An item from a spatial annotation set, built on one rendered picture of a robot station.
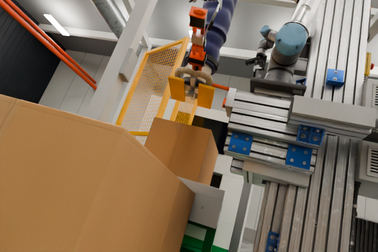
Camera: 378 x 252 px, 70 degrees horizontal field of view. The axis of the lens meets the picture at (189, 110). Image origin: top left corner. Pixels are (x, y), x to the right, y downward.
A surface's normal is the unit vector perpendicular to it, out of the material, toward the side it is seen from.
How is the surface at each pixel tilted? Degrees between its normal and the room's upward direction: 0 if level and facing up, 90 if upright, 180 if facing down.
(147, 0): 90
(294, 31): 97
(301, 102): 90
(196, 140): 90
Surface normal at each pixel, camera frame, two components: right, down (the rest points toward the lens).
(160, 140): -0.17, -0.38
